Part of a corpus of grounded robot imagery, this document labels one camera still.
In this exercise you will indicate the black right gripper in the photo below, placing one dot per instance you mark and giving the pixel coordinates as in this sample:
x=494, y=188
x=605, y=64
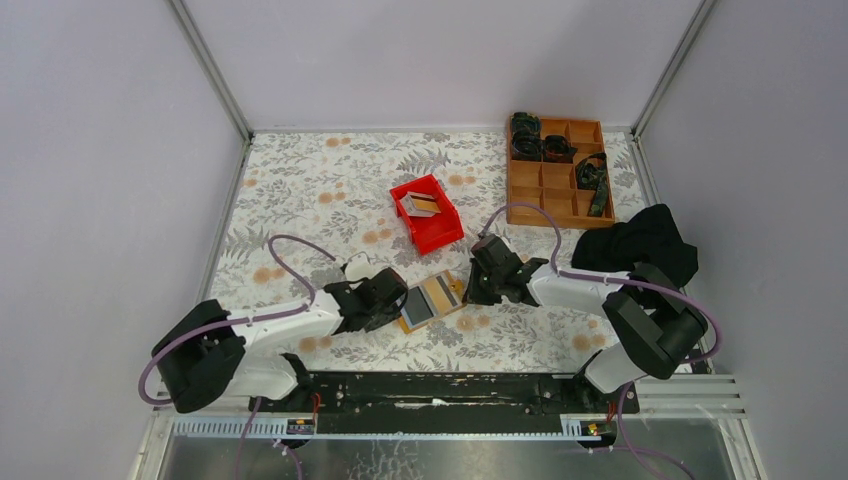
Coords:
x=474, y=295

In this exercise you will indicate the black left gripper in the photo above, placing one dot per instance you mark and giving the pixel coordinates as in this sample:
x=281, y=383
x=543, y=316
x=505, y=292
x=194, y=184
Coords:
x=386, y=318

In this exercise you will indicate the dark credit card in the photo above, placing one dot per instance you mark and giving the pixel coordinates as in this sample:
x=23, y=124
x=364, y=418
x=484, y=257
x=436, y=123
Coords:
x=416, y=310

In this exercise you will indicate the yellow leather card holder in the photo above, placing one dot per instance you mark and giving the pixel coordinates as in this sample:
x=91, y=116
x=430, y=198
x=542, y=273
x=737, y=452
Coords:
x=459, y=285

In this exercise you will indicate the gold VIP credit card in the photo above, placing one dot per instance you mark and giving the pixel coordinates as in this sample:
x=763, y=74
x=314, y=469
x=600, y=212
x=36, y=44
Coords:
x=442, y=294

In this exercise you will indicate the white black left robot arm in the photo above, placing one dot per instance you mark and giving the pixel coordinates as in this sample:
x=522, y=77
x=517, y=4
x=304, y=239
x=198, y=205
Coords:
x=213, y=352

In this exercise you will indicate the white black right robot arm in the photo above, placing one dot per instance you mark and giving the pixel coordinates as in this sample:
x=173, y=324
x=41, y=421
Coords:
x=656, y=328

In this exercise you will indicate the red plastic bin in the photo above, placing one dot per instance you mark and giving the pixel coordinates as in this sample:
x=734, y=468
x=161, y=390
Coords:
x=431, y=218

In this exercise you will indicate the floral table mat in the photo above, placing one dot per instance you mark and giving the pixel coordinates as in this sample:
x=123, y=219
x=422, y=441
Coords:
x=310, y=201

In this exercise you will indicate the brown compartment organizer tray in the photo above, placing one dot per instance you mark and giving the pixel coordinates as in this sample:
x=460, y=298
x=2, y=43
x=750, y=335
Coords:
x=577, y=195

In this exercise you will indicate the rolled dark belt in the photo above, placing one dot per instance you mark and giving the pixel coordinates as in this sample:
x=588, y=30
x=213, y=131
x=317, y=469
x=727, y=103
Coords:
x=558, y=149
x=526, y=147
x=525, y=123

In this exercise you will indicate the black cloth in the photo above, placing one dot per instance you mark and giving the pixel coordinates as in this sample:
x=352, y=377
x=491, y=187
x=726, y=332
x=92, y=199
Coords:
x=651, y=236

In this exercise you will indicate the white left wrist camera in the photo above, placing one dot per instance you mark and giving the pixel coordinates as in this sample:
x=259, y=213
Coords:
x=358, y=267

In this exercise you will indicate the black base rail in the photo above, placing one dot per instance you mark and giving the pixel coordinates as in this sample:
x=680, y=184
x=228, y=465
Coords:
x=385, y=403

